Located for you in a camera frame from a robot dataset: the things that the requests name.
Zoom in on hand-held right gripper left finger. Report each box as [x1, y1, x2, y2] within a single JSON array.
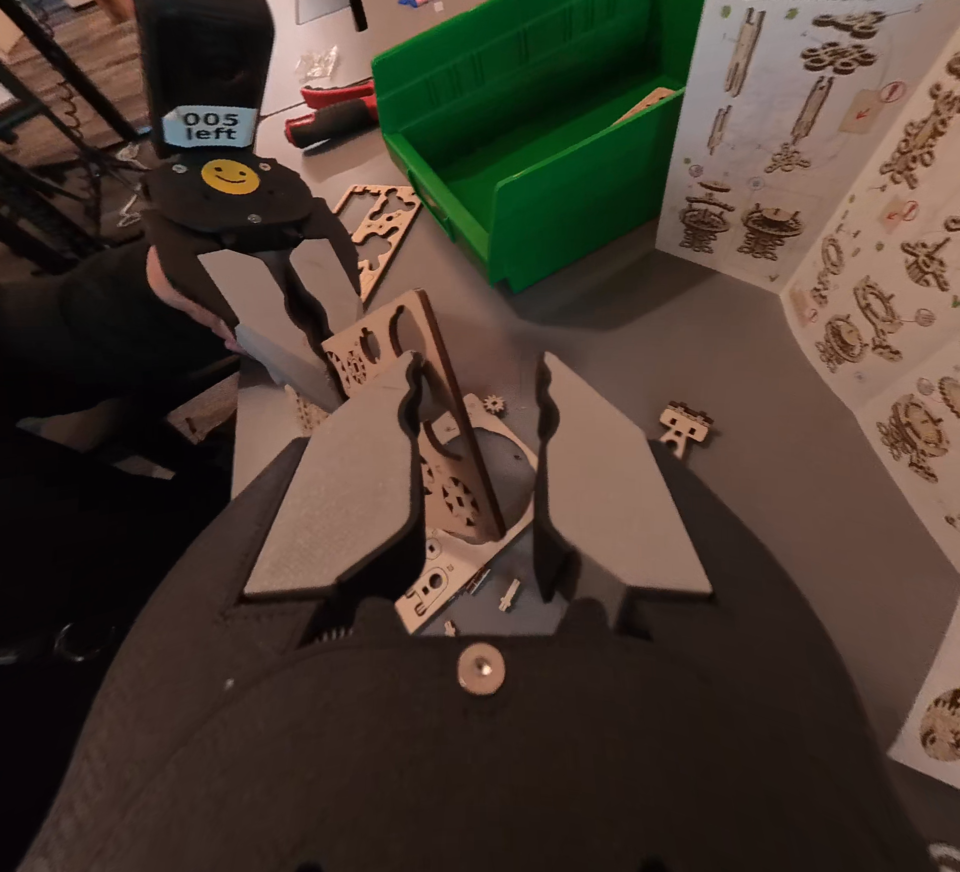
[[242, 351, 430, 602]]

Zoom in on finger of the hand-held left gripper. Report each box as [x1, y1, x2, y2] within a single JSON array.
[[197, 248, 336, 372], [287, 235, 363, 335]]

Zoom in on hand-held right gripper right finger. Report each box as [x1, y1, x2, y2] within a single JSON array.
[[531, 351, 715, 603]]

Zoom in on wooden sheet with blob cutouts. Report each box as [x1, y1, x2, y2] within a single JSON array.
[[331, 182, 423, 305]]

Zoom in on round wooden frame part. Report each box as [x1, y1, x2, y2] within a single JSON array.
[[657, 398, 716, 461]]

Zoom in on person's left forearm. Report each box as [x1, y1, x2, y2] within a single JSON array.
[[0, 242, 241, 431]]

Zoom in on person's left hand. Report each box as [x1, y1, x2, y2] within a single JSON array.
[[146, 244, 246, 357]]

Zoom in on wooden sheet with ship wheel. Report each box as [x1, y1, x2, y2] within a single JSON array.
[[287, 391, 539, 638]]

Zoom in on red and black pliers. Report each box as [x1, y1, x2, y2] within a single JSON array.
[[282, 79, 378, 151]]

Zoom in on black easel stand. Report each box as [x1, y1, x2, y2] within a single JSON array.
[[0, 0, 151, 273]]

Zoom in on green plastic bin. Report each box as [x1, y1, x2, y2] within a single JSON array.
[[369, 0, 845, 293]]

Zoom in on wooden sheet with slot cutouts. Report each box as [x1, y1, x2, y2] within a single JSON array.
[[611, 86, 681, 128]]

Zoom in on folded instruction booklet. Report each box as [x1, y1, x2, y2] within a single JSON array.
[[654, 0, 960, 788]]

